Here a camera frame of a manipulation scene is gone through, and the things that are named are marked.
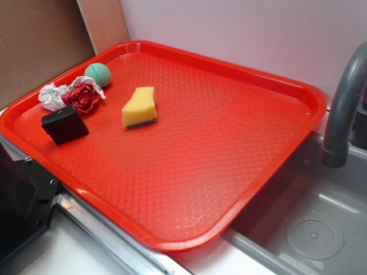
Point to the yellow sponge with dark base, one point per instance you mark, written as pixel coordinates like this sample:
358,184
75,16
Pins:
141,108

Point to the crumpled red white paper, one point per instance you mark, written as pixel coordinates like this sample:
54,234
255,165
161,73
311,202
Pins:
83,93

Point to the grey curved faucet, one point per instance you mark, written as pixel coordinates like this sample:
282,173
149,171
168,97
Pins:
346,124

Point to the red plastic tray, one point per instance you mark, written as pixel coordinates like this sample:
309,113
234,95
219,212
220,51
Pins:
222,131

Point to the grey sink basin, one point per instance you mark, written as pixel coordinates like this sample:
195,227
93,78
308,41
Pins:
308,218

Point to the black bracket with screws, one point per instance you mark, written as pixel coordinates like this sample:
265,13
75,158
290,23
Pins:
28,196

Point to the green dimpled ball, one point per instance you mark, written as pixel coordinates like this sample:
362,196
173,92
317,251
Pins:
100,73

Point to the black box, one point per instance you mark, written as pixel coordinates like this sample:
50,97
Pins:
64,125

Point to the brown cardboard panel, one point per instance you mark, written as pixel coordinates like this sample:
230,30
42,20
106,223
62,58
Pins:
40,40

